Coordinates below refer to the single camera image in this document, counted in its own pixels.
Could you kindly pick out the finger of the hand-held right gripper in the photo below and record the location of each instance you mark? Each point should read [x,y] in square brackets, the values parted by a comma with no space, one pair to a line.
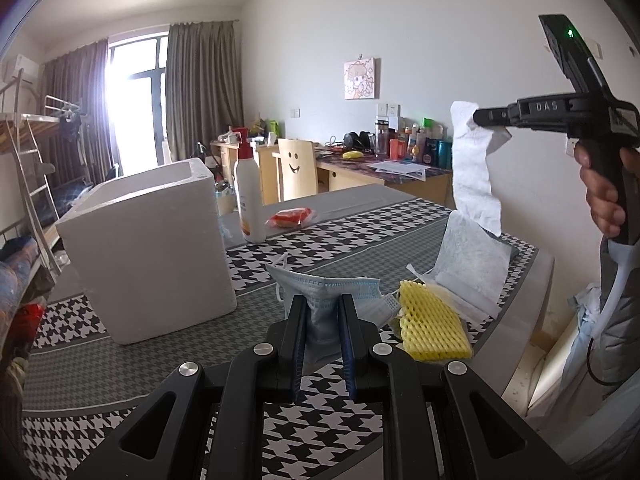
[492,116]

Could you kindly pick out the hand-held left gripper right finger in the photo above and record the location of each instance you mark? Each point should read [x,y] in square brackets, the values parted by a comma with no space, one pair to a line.
[346,335]

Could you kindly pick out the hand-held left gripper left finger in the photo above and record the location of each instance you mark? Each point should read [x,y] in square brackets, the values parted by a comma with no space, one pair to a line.
[299,330]

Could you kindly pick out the blue face mask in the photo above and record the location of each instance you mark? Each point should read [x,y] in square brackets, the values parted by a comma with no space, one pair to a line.
[320,290]

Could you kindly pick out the white paper towel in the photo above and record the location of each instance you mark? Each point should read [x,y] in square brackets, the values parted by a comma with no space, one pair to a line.
[470,175]

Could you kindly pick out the white foam box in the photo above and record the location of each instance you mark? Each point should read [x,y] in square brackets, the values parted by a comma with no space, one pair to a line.
[150,260]

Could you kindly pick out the person's right hand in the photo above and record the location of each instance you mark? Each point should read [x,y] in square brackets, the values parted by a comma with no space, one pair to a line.
[602,200]

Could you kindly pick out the row of toiletry bottles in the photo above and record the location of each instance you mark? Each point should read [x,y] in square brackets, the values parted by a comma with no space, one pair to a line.
[415,147]

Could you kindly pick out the yellow foam fruit net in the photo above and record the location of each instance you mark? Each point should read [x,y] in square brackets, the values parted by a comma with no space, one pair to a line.
[430,325]

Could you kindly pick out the houndstooth tablecloth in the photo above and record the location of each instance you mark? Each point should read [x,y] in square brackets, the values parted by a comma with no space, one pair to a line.
[360,240]

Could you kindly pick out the printed paper sheets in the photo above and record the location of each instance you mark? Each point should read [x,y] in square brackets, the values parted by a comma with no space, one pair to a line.
[400,167]

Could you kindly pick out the red snack packet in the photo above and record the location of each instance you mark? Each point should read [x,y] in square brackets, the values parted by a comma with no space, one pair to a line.
[290,217]

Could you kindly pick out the white face mask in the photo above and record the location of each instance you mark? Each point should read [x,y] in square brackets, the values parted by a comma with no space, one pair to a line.
[465,306]

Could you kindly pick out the black headphones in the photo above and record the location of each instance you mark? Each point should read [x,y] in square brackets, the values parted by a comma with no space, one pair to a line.
[357,141]

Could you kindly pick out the white red-pump lotion bottle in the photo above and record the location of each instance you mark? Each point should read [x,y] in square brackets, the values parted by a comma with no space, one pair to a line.
[250,195]

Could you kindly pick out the yellow banana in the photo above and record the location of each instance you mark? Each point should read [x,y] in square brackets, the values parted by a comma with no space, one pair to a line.
[352,154]

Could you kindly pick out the wooden smiley face chair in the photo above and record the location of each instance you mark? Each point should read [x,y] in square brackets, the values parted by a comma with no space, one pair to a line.
[295,180]

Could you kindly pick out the wooden desk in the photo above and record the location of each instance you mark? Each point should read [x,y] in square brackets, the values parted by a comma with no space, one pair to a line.
[350,177]

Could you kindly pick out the green carton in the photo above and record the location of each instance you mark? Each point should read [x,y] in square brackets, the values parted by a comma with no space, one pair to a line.
[272,126]

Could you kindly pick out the person's blue jeans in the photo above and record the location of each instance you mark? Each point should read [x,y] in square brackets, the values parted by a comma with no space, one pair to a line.
[582,320]

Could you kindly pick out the person's grey jacket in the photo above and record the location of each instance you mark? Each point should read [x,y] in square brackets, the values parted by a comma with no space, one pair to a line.
[622,340]

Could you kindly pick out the wide grey curtain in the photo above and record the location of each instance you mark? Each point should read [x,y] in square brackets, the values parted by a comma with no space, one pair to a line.
[205,90]

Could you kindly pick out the glass balcony door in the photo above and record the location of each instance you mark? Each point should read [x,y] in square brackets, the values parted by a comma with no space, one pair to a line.
[140,110]

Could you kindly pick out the colourful bedding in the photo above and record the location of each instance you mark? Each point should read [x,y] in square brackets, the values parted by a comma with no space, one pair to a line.
[17,270]

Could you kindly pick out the dark hanging clothes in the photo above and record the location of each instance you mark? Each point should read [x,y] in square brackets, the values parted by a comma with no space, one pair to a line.
[70,127]

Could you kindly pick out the metal bunk bed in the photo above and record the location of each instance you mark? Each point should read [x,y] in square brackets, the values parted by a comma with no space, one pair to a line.
[30,160]

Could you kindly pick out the dark grey curtain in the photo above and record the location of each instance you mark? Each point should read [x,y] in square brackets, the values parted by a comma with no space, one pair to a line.
[75,80]

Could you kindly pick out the white air conditioner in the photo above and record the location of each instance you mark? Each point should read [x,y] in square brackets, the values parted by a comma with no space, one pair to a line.
[20,67]

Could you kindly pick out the white wall switch panel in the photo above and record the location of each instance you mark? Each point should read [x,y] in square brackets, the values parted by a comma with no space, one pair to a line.
[389,110]

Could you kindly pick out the cartoon wall picture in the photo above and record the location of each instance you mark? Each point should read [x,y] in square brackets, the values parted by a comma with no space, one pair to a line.
[361,79]

